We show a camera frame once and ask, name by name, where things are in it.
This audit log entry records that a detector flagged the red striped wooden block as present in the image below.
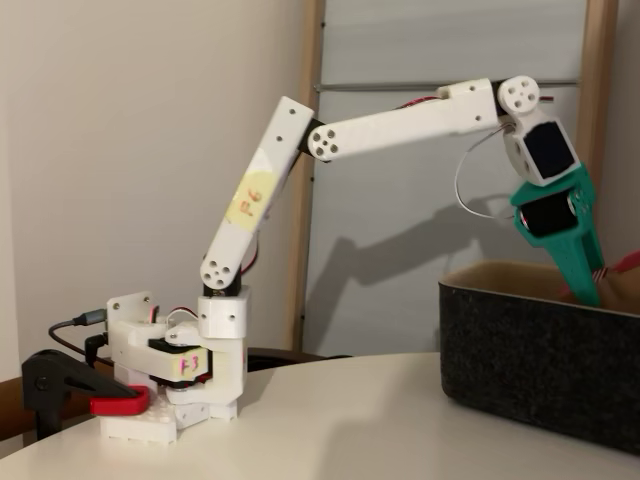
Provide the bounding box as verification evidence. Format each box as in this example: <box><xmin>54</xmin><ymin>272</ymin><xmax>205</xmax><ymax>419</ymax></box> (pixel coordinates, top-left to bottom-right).
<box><xmin>592</xmin><ymin>248</ymin><xmax>640</xmax><ymax>314</ymax></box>

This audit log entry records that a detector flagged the dark grey felt box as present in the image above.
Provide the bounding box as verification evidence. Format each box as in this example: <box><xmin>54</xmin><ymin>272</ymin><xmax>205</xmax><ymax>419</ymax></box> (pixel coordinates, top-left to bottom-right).
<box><xmin>438</xmin><ymin>259</ymin><xmax>640</xmax><ymax>457</ymax></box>

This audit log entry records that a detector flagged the wooden framed translucent screen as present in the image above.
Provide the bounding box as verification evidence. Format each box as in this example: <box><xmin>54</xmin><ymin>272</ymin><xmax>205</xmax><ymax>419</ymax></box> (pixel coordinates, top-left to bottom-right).
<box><xmin>284</xmin><ymin>0</ymin><xmax>621</xmax><ymax>359</ymax></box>

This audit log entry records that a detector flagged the black and red clamp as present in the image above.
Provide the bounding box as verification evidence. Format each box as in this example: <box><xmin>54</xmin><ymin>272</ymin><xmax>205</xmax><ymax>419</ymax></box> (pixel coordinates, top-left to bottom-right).
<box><xmin>22</xmin><ymin>349</ymin><xmax>150</xmax><ymax>441</ymax></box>

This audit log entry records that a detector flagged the red white black servo cable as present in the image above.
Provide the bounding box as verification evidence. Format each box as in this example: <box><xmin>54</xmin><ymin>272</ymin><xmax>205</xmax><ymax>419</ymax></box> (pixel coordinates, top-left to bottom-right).
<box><xmin>238</xmin><ymin>232</ymin><xmax>262</xmax><ymax>275</ymax></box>
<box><xmin>453</xmin><ymin>94</ymin><xmax>516</xmax><ymax>222</ymax></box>

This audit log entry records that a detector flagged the grey USB cable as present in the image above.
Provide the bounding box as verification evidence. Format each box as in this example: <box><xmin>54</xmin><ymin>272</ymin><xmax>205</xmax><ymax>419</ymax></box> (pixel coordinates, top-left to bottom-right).
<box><xmin>48</xmin><ymin>309</ymin><xmax>110</xmax><ymax>364</ymax></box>

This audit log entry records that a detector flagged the black power cable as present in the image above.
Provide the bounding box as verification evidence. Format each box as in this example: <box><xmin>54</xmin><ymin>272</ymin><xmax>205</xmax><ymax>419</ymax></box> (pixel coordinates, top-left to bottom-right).
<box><xmin>84</xmin><ymin>333</ymin><xmax>112</xmax><ymax>369</ymax></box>

